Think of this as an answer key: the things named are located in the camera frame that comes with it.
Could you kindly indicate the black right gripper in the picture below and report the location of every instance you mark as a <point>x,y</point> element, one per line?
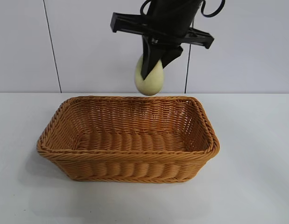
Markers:
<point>172,18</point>

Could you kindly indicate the pale round egg yolk pastry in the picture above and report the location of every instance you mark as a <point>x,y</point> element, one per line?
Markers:
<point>151,86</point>

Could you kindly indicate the woven wicker basket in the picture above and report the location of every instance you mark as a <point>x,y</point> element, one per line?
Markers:
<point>135,142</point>

